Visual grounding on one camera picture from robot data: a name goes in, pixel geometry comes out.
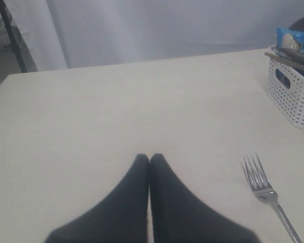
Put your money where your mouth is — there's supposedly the wooden chopstick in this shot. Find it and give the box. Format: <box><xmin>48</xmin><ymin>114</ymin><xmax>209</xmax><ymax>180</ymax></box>
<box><xmin>264</xmin><ymin>52</ymin><xmax>304</xmax><ymax>71</ymax></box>

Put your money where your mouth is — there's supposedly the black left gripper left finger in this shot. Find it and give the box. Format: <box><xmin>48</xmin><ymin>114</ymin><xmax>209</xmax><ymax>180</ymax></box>
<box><xmin>46</xmin><ymin>154</ymin><xmax>149</xmax><ymax>242</ymax></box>

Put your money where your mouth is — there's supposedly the black metal frame leg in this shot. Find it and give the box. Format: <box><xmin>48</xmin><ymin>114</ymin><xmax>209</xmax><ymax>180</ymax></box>
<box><xmin>0</xmin><ymin>0</ymin><xmax>27</xmax><ymax>73</ymax></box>

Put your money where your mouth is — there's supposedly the silver metal fork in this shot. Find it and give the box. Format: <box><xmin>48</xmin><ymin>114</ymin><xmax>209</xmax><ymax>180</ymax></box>
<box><xmin>242</xmin><ymin>153</ymin><xmax>302</xmax><ymax>243</ymax></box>

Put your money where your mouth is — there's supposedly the blue chips snack bag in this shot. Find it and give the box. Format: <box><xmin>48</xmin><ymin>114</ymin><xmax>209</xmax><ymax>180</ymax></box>
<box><xmin>276</xmin><ymin>27</ymin><xmax>304</xmax><ymax>54</ymax></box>

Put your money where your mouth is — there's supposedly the silver metal table knife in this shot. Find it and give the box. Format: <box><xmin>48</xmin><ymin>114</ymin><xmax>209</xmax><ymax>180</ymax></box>
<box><xmin>278</xmin><ymin>48</ymin><xmax>304</xmax><ymax>65</ymax></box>

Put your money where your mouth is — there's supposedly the white perforated plastic basket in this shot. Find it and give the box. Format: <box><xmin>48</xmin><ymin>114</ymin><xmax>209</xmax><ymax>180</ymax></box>
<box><xmin>267</xmin><ymin>45</ymin><xmax>304</xmax><ymax>129</ymax></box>

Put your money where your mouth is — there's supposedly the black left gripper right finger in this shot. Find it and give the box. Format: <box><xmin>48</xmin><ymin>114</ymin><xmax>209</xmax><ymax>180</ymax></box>
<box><xmin>149</xmin><ymin>153</ymin><xmax>253</xmax><ymax>242</ymax></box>

